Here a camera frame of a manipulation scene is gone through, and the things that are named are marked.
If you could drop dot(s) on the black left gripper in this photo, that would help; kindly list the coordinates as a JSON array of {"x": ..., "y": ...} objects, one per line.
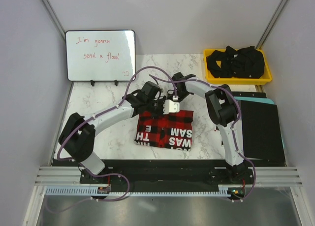
[{"x": 161, "y": 113}]

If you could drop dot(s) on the red black plaid shirt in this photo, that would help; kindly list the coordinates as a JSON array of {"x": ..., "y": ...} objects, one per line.
[{"x": 170, "y": 131}]

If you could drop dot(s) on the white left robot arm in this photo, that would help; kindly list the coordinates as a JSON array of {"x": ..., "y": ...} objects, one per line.
[{"x": 78, "y": 135}]

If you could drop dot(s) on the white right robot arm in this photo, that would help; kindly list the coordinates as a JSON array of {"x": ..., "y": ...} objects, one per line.
[{"x": 224, "y": 112}]

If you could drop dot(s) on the black folder stack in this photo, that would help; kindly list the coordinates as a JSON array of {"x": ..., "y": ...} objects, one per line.
[{"x": 262, "y": 139}]

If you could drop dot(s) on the yellow plastic bin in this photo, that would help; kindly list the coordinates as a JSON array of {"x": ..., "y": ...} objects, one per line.
[{"x": 265, "y": 78}]

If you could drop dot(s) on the black shirt in bin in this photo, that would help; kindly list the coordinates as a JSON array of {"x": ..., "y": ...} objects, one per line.
[{"x": 243, "y": 63}]

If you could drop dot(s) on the teal notebook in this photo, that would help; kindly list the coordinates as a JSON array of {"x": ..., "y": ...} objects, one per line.
[{"x": 256, "y": 99}]

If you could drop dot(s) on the white dry erase board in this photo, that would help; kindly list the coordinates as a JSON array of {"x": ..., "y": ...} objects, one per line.
[{"x": 107, "y": 55}]

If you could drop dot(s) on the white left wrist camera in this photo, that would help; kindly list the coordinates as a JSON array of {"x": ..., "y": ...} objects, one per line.
[{"x": 171, "y": 105}]

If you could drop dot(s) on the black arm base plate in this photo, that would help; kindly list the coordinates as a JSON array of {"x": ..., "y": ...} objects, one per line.
[{"x": 166, "y": 176}]

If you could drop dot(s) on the aluminium frame rail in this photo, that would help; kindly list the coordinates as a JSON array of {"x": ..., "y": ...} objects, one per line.
[{"x": 265, "y": 176}]

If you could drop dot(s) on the white slotted cable duct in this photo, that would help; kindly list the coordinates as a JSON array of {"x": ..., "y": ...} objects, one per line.
[{"x": 81, "y": 191}]

